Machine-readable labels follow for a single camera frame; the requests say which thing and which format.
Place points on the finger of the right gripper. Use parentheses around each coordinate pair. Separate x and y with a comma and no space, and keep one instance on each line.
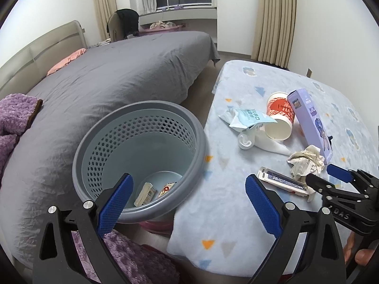
(328,189)
(344,175)

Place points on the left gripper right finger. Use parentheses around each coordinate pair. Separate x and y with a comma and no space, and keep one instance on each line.
(266,204)

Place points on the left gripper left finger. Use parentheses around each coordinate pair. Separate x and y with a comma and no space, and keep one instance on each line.
(110,204)

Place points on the white medicine box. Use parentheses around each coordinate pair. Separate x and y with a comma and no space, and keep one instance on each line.
(146,195)

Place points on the purple Zootopia box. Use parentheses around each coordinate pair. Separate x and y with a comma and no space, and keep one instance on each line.
(310,122)

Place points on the red cream snack wrapper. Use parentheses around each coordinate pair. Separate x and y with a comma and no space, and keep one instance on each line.
(166,189)

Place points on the red white paper cup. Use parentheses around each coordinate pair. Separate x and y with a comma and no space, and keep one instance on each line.
(279,108)

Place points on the right hand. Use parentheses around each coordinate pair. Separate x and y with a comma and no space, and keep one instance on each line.
(362,256)

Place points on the blue white toothpaste box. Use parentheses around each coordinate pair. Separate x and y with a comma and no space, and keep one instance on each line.
(285,183)

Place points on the crumpled paper ball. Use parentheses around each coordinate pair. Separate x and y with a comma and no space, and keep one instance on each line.
(308,161)

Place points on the grey bed cover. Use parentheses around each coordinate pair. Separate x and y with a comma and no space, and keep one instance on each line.
(38,172)

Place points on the grey plastic waste basket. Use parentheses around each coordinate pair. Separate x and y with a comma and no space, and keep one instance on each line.
(156,142)

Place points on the light blue plastic packet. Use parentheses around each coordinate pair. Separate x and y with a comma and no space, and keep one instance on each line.
(241,119)

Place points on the purple fleece blanket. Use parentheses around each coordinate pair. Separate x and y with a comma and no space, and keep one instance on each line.
(18,112)

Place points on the pink pillow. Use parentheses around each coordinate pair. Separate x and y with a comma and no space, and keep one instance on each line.
(65,61)

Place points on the beige bed headboard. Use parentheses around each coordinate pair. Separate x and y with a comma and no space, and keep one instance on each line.
(30,65)

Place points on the beige curtain right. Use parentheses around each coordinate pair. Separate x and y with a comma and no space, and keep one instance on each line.
(274,32)

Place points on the black chair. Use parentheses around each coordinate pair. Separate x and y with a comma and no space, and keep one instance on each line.
(122,23)

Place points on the white window desk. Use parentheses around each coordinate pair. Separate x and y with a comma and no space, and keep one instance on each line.
(191,19)

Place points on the wall socket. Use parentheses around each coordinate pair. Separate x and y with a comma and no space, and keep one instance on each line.
(309,73)

